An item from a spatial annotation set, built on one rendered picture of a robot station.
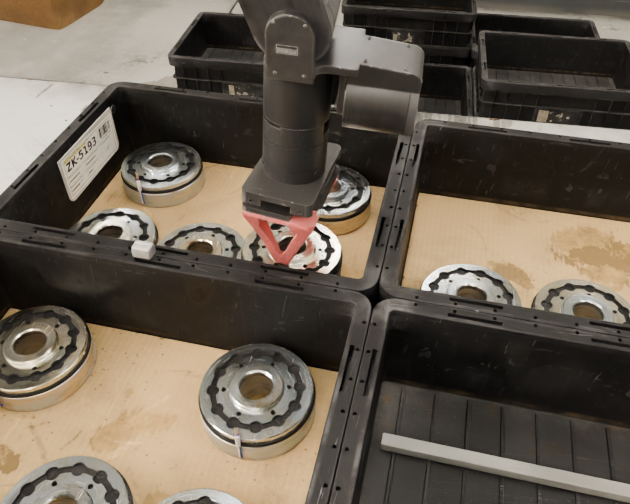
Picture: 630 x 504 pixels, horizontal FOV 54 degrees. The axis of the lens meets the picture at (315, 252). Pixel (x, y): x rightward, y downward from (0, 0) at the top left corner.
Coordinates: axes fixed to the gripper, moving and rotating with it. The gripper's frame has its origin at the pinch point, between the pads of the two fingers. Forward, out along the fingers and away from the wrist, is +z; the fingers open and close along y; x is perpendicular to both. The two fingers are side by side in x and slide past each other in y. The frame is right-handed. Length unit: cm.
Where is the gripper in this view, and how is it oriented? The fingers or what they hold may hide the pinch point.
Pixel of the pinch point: (289, 240)
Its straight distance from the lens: 62.6
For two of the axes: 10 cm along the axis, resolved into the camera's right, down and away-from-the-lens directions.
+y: 2.9, -6.4, 7.2
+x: -9.6, -2.4, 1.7
